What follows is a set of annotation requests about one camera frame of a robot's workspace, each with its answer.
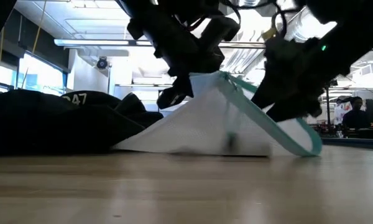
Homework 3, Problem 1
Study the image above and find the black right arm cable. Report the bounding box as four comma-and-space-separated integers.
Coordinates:
219, 0, 288, 40

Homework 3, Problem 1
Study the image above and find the black tripod stand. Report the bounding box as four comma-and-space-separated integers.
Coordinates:
325, 79, 339, 126

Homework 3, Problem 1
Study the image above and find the white cloth item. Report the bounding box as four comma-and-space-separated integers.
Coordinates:
333, 101, 346, 126

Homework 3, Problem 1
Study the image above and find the person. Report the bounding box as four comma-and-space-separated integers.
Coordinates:
341, 96, 373, 138

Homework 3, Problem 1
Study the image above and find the yellow hanging cable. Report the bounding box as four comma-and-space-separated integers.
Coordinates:
0, 27, 5, 63
32, 0, 47, 54

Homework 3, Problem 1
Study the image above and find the black aluminium table frame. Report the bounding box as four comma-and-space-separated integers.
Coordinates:
321, 137, 373, 151

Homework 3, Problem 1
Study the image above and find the white mesh zip pouch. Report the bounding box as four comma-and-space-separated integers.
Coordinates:
111, 70, 323, 157

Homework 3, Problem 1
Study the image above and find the silver ventilation duct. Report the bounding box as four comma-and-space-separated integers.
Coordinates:
282, 6, 338, 43

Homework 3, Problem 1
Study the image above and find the black wall dome camera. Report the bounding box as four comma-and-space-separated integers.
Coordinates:
96, 57, 109, 70

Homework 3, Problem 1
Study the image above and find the black backpack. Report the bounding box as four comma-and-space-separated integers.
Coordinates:
0, 89, 164, 157

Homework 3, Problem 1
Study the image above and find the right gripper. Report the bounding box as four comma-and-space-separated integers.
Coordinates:
251, 36, 337, 123

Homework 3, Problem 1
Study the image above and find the long ceiling light fixture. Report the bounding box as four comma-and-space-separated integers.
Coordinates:
53, 39, 267, 50

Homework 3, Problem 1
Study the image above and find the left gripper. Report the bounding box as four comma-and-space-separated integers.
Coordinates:
126, 9, 242, 110

